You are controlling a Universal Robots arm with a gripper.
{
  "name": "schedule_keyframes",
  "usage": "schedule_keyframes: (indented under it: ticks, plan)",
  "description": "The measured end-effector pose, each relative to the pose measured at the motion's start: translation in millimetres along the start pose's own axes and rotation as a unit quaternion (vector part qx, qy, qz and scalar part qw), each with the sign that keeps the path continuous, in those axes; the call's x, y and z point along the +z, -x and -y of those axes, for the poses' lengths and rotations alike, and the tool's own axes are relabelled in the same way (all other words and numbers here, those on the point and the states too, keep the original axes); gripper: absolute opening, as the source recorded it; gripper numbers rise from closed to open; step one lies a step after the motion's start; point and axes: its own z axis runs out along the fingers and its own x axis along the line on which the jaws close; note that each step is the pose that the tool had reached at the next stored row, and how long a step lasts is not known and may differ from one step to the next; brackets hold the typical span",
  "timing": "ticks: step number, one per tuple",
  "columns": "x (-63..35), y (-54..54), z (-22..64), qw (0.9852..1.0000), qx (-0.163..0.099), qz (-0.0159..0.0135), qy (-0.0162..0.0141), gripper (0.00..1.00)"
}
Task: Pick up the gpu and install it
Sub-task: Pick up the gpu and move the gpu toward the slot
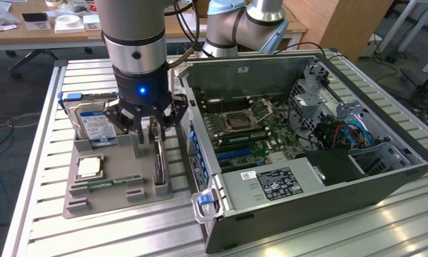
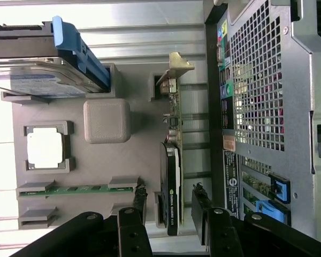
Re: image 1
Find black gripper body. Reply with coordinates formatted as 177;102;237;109
113;65;174;119

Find black graphics card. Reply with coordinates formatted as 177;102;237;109
145;115;166;187

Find hard disk with blue carrier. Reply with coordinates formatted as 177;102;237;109
58;90;124;147

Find CPU socket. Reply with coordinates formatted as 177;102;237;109
225;111;252;132

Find grey parts rack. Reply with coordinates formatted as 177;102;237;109
62;108;176;219

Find silver CPU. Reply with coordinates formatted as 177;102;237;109
77;157;102;177

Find metal socket cover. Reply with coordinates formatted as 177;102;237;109
248;97;273;118

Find blue expansion slot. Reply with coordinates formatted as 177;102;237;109
216;148;252;161

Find white paper stack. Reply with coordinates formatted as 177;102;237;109
178;12;208;32

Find plain white box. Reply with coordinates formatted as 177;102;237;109
82;13;102;32

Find green motherboard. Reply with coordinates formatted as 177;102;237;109
198;96;308;173

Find flat white box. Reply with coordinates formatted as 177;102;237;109
53;22;86;34

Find white tape roll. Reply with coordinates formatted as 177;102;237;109
56;14;80;27

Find clear bag with dark part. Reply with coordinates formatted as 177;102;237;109
43;4;89;17

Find wooden desk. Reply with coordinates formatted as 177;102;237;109
164;0;308;58
0;0;109;58

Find grey power supply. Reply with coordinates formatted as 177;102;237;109
218;157;324;211

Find white box with black lid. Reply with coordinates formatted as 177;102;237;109
21;12;52;31

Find perforated metal drive cage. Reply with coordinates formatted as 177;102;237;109
288;77;342;129

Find crumpled grey plastic bag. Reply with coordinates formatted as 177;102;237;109
0;1;21;24

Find black plastic shroud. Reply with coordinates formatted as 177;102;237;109
304;148;366;187

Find dark open PC case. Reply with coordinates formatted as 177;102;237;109
168;52;428;255

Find wooden cabinet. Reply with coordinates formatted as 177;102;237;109
282;0;394;61

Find metal disk bay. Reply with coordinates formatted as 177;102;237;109
348;141;413;177

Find black stand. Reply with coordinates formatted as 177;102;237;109
398;53;428;113

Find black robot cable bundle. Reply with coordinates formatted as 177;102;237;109
172;0;205;70

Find white floor cable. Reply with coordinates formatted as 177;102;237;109
0;112;39;129

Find clear handle with blue tab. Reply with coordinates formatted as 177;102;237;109
190;187;224;224

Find black power cable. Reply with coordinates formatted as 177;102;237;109
277;41;338;58

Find orange wire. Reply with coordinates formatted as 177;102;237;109
333;124;345;148

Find blue wire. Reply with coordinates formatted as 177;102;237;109
344;119;374;147

